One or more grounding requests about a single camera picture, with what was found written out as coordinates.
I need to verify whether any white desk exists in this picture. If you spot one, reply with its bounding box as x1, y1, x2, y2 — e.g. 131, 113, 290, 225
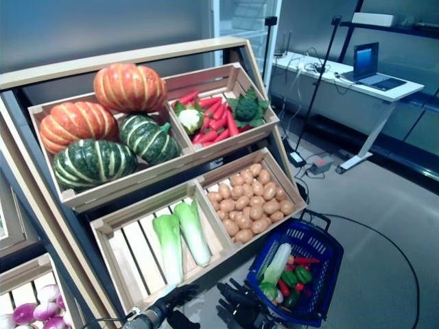
272, 51, 426, 174

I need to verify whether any grey power strip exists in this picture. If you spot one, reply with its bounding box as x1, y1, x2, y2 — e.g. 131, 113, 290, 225
306, 158, 334, 176

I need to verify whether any black floor cable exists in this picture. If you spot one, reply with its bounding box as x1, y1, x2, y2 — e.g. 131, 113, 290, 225
298, 212, 422, 329

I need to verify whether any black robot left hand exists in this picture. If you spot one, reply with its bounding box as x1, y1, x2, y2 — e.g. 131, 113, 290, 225
148, 282, 202, 329

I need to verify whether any blue plastic shopping basket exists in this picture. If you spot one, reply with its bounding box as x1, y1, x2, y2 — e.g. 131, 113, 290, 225
246, 209, 345, 328

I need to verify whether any white box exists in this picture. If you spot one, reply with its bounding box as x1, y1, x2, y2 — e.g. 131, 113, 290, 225
351, 12, 395, 27

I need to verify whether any wooden vegetable display stand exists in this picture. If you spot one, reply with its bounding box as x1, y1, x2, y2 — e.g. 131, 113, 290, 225
0, 36, 305, 329

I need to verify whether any open grey laptop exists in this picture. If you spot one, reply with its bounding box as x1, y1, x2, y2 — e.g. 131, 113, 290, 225
342, 41, 409, 91

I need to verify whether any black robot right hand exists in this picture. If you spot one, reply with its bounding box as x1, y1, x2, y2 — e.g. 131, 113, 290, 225
217, 278, 276, 329

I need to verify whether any green striped pumpkin with stem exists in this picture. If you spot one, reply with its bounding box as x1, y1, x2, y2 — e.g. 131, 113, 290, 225
118, 114, 182, 165

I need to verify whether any black power adapter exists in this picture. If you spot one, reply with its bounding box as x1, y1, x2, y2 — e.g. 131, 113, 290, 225
289, 151, 307, 168

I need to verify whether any black tripod stand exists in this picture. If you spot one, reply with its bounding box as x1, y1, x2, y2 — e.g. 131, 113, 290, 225
294, 15, 344, 155

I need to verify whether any dark green striped pumpkin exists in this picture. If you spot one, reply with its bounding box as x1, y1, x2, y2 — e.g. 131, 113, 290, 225
52, 138, 139, 193

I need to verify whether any glass door fridge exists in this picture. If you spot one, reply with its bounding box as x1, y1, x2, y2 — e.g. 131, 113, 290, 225
211, 0, 284, 93

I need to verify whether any black wall shelf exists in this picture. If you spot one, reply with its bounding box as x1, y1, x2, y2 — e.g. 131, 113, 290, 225
339, 0, 439, 40

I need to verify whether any orange striped pumpkin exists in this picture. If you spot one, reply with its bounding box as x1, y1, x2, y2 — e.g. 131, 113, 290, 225
93, 62, 169, 114
39, 101, 120, 156

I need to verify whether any black pole with box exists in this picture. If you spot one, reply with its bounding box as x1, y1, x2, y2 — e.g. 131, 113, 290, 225
263, 15, 278, 86

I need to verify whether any green white napa cabbage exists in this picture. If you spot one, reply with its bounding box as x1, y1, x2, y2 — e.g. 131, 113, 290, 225
173, 199, 213, 267
152, 214, 185, 287
257, 242, 292, 292

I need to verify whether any green broccoli with leaves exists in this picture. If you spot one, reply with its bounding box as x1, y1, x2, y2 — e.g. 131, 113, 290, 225
226, 86, 270, 128

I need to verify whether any white cauliflower with leaves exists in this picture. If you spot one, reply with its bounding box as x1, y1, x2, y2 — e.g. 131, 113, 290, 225
172, 99, 206, 135

